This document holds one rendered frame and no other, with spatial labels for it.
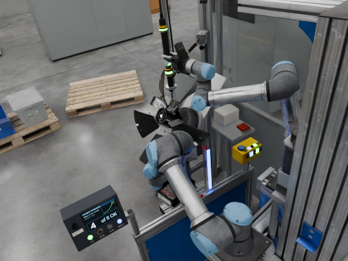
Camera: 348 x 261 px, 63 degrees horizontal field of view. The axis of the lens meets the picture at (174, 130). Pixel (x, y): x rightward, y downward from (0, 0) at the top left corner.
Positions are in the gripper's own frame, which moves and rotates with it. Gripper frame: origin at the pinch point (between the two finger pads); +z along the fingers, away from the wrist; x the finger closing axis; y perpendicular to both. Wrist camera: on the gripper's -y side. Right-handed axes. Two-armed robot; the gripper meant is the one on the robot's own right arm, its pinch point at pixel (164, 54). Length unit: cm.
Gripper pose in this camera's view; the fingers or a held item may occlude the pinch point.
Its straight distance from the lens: 167.8
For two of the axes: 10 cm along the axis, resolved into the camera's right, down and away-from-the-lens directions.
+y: 1.1, 8.0, 5.9
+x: 7.4, -4.6, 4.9
